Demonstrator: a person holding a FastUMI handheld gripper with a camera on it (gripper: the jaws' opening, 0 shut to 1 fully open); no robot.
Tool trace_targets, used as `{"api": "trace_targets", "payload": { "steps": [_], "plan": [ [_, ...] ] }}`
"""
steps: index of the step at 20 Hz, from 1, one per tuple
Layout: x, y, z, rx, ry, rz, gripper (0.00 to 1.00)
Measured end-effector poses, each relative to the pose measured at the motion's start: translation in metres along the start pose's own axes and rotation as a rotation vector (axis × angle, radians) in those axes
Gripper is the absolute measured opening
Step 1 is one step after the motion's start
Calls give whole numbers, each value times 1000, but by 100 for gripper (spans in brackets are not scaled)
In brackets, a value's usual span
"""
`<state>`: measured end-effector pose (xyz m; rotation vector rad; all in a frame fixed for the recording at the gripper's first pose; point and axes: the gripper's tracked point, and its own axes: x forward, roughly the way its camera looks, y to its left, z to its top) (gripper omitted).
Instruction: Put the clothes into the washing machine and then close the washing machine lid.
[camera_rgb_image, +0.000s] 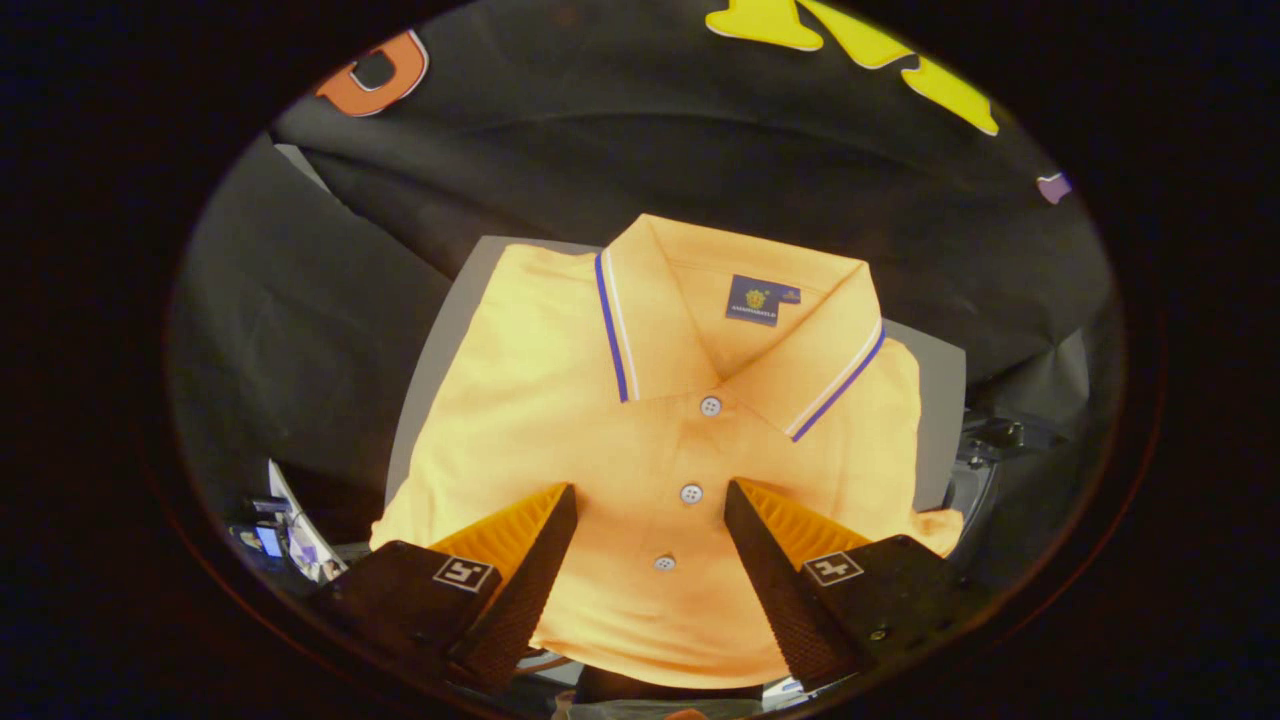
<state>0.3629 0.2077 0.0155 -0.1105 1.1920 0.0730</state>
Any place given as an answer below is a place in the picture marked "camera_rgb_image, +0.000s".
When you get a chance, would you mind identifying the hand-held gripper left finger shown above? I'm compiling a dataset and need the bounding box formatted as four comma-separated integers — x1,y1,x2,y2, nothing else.
305,483,579,691

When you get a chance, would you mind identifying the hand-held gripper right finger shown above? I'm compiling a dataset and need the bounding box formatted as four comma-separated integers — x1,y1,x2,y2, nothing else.
724,478,991,693

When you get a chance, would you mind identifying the orange polo shirt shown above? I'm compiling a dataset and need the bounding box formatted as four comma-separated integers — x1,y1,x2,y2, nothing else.
370,213,966,691

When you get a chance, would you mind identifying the dark washing machine lid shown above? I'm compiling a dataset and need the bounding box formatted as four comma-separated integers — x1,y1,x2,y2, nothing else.
955,405,1071,501

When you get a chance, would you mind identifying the white and blue clutter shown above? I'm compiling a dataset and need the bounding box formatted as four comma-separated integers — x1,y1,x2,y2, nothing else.
228,458,349,586

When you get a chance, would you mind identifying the grey cabinet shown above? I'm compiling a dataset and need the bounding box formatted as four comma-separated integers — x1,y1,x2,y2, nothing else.
385,235,968,511

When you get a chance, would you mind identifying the black backdrop cloth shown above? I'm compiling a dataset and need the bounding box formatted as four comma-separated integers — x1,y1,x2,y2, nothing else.
170,0,1121,561

